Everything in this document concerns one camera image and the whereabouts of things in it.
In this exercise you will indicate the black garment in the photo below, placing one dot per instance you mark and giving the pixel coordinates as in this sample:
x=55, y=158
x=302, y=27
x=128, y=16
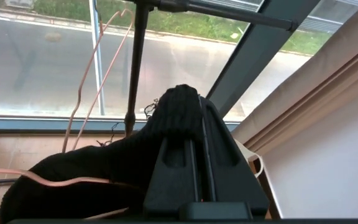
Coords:
x=104, y=161

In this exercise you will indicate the beige curtain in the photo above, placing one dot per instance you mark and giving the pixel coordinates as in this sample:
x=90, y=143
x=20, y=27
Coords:
x=322, y=77

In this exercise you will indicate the black clothes rack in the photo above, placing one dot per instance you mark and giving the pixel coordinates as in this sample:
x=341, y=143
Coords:
x=137, y=62

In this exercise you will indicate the window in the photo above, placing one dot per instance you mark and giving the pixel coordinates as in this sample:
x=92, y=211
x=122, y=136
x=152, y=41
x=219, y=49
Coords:
x=259, y=46

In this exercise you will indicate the pink clothes hanger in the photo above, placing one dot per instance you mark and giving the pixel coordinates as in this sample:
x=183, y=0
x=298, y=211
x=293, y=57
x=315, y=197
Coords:
x=79, y=95
x=61, y=183

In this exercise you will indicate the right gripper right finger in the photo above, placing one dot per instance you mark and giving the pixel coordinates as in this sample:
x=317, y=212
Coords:
x=228, y=174

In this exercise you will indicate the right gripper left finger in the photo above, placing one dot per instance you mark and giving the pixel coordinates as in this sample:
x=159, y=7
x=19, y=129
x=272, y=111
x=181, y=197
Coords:
x=172, y=186

